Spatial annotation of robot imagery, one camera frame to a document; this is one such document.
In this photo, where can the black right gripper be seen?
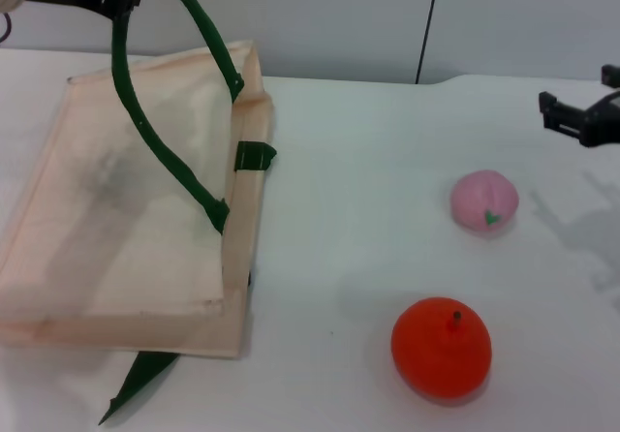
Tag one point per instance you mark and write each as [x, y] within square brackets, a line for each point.
[605, 122]

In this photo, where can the pink toy peach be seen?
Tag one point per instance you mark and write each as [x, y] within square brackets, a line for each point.
[479, 199]

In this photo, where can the orange toy fruit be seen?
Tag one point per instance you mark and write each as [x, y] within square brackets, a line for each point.
[436, 359]

